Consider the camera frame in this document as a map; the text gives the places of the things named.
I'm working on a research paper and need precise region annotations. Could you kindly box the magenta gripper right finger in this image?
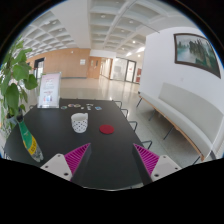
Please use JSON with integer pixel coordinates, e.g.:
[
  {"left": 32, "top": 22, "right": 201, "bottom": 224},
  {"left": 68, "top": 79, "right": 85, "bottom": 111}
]
[{"left": 132, "top": 144, "right": 181, "bottom": 182}]

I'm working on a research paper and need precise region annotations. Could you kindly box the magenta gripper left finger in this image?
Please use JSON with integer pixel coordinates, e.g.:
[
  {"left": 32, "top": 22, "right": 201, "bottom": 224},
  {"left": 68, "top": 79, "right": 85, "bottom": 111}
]
[{"left": 41, "top": 143, "right": 91, "bottom": 181}]

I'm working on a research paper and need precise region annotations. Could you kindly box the green label water bottle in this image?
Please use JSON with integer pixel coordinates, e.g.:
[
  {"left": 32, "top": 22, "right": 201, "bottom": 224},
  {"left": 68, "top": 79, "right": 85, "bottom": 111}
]
[{"left": 17, "top": 115, "right": 44, "bottom": 162}]

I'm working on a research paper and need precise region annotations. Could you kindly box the white dotted cup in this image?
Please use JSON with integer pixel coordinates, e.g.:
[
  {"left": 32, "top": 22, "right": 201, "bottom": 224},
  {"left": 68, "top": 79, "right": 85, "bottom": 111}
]
[{"left": 71, "top": 113, "right": 88, "bottom": 133}]

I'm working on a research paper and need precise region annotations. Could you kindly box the red round coaster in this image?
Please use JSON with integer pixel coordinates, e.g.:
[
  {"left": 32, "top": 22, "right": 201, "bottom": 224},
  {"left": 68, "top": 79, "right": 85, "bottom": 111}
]
[{"left": 99, "top": 125, "right": 114, "bottom": 134}]

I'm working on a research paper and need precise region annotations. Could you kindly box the long white bench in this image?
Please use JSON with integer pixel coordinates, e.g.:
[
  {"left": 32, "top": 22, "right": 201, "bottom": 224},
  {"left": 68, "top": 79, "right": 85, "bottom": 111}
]
[{"left": 140, "top": 83, "right": 224, "bottom": 160}]

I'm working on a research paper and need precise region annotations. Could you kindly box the white sign stand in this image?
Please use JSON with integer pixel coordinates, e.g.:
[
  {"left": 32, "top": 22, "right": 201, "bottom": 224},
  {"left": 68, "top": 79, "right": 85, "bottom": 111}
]
[{"left": 37, "top": 73, "right": 61, "bottom": 108}]

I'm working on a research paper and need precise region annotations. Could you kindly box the green potted plant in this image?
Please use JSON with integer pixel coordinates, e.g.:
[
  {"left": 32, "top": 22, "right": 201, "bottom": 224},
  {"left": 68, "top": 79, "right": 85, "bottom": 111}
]
[{"left": 0, "top": 36, "right": 38, "bottom": 132}]

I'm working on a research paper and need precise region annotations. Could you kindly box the framed landscape painting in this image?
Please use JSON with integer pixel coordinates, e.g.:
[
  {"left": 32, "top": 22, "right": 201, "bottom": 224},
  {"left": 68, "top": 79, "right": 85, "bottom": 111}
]
[{"left": 174, "top": 33, "right": 221, "bottom": 78}]

